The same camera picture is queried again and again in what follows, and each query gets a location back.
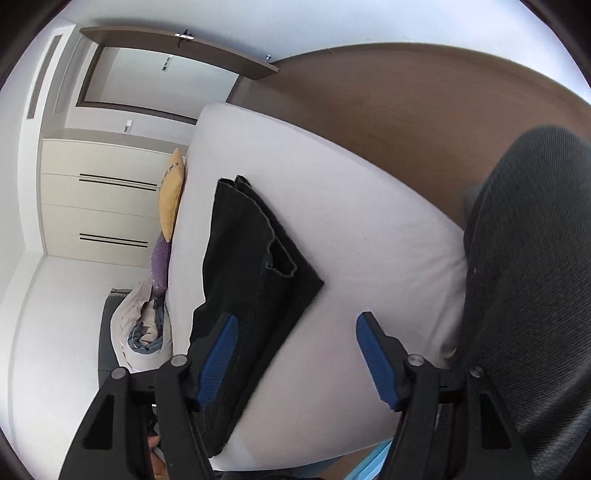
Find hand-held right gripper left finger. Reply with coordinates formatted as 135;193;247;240
62;312;239;480

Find rolled beige duvet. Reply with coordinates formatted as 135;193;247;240
109;277;174;376

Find black wardrobe handle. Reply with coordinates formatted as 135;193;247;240
78;174;159;187
79;233;149;244
79;239;149;249
78;178;158;192

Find brown door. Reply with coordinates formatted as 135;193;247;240
79;26;280;82

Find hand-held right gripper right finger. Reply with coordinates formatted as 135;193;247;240
355;311;536;480

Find ceiling air vent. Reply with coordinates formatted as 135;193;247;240
26;34;64;120

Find purple pillow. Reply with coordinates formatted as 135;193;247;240
150;232;172;292

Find yellow pillow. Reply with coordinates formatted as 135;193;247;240
158;148;186;243

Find brown door frame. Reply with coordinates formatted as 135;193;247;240
76;44;242;126

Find black pants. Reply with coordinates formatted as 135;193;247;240
188;174;325;459

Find cream wardrobe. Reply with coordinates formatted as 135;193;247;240
41;136;190;269

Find light blue object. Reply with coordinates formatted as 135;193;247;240
342;438;393;480

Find person's left hand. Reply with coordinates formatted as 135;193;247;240
147;435;168;480

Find white bed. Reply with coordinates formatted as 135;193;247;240
164;102;469;472

